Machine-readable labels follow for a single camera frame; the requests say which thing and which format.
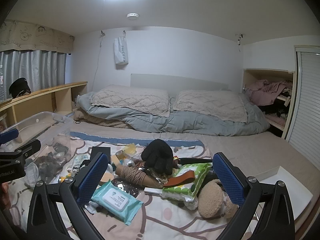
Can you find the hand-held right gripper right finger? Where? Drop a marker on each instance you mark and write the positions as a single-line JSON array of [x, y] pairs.
[[230, 180]]

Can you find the grey curtain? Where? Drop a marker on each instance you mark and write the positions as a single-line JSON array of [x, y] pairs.
[[37, 67]]

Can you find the grey bed headboard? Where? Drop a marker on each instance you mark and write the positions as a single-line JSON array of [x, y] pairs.
[[180, 82]]

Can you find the teal wet wipes pack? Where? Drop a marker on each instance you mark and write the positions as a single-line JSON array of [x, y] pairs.
[[115, 200]]

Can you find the black box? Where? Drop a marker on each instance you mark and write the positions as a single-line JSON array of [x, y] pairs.
[[100, 152]]

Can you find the white slim box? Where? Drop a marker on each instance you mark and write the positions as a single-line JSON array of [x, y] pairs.
[[153, 191]]

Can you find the white flat box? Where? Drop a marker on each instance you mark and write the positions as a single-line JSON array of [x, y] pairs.
[[285, 190]]

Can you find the pile of clothes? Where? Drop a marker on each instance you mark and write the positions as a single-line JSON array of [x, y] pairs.
[[267, 92]]

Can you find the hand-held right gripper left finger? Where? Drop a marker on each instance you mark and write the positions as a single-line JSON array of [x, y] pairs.
[[92, 177]]

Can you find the clear plastic storage box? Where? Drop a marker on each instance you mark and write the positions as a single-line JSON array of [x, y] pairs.
[[47, 127]]

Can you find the wooden bedside shelf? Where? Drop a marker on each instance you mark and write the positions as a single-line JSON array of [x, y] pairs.
[[45, 91]]

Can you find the green dotted tissue pack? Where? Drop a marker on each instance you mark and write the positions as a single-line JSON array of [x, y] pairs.
[[197, 175]]

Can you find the twine cone spool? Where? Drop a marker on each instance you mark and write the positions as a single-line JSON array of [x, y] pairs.
[[135, 176]]

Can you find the grey-blue duvet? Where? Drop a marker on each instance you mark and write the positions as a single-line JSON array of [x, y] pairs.
[[155, 122]]

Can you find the beige plush toy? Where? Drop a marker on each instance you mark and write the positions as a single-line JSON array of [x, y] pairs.
[[211, 200]]

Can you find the beige textured pillow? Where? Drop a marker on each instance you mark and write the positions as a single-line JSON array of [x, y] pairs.
[[210, 105], [130, 101]]

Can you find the person's left hand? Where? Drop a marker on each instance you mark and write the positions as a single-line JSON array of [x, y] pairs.
[[3, 192]]

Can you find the tape roll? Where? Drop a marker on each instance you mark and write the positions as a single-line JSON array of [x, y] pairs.
[[120, 154]]

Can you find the black cap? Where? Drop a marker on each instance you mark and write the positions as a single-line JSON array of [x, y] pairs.
[[19, 87]]

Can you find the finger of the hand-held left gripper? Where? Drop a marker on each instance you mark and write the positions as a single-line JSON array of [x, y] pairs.
[[28, 147], [8, 136]]

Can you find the bed with beige sheet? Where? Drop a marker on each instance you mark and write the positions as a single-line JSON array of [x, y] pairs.
[[250, 150]]

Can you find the beige cartoon curtain valance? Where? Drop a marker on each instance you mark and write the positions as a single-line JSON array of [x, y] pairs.
[[37, 37]]

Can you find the dark patterned pouch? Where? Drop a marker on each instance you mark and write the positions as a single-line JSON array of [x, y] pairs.
[[128, 190]]

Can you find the white smoke detector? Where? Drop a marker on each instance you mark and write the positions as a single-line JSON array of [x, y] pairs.
[[132, 16]]

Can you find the open wardrobe shelf niche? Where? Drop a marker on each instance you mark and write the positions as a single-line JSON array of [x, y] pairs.
[[252, 76]]

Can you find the printed cartoon blanket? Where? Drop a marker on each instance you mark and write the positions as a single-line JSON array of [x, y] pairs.
[[160, 220]]

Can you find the black fuzzy glove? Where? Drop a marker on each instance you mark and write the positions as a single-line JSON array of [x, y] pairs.
[[158, 155]]

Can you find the folded beige blanket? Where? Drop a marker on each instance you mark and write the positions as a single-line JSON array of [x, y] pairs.
[[100, 121]]

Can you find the white hanging bag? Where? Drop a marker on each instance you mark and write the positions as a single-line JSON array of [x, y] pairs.
[[121, 52]]

